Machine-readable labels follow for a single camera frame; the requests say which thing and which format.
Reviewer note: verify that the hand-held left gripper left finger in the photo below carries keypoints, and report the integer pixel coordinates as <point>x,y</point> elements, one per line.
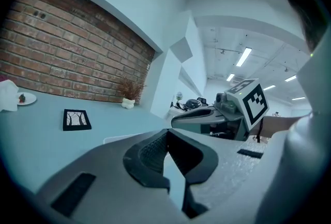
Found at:
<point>111,192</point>

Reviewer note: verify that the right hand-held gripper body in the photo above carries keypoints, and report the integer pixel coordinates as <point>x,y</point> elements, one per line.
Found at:
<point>252,104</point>

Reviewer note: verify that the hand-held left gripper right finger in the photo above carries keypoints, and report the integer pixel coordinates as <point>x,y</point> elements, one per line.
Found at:
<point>227,179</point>

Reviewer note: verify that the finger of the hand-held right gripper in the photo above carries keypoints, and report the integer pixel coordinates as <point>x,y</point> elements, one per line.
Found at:
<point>196,118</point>

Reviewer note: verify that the white tissue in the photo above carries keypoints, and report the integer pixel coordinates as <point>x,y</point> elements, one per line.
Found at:
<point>7,96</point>

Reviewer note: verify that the person's right forearm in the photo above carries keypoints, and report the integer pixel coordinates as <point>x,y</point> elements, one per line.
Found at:
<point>280,124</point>

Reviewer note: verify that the black background equipment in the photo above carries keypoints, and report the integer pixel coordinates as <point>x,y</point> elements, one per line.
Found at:
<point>192,104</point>

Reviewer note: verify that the long ceiling light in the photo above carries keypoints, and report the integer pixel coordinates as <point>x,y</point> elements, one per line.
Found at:
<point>298,98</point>
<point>269,87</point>
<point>230,77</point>
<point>290,78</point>
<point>243,56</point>

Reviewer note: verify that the dried plant in white pot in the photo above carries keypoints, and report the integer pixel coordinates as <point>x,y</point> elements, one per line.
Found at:
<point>129,93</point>

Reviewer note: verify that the person's white shirt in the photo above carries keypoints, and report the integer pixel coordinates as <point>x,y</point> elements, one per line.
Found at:
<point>302,166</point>

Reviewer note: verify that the white round plate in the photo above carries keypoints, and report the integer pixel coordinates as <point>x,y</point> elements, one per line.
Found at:
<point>29,100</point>

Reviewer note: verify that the red strawberry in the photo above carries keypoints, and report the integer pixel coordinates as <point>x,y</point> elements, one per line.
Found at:
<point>22,98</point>

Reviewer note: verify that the black picture frame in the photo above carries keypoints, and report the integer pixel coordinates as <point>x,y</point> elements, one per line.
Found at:
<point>77,119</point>

